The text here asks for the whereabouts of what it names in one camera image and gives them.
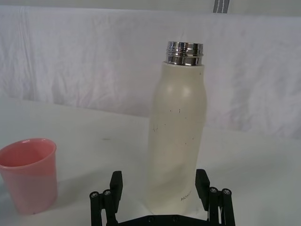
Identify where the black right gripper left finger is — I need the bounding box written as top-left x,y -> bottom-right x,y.
89,171 -> 124,226

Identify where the grey striped post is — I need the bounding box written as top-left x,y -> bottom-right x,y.
214,0 -> 229,14

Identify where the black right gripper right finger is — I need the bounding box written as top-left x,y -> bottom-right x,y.
195,169 -> 234,226

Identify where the pink plastic cup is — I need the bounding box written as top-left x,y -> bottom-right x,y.
0,138 -> 58,210

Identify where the white table cloth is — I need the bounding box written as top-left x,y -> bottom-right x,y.
0,97 -> 301,226

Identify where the cream vacuum bottle steel neck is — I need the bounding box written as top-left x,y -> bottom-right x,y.
143,41 -> 206,213

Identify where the white curtain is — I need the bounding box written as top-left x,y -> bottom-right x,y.
0,6 -> 301,142

